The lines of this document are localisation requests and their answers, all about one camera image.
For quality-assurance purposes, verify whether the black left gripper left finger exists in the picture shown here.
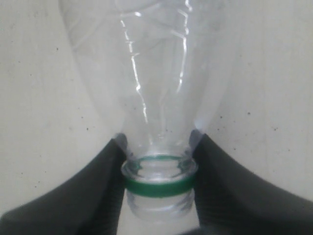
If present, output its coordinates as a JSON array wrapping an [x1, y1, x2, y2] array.
[[0, 134, 127, 235]]

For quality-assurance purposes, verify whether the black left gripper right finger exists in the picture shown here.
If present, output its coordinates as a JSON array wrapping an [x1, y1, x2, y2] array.
[[189, 130, 313, 235]]

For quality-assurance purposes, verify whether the clear plastic water bottle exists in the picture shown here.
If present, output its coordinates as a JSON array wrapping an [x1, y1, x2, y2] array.
[[59, 0, 241, 220]]

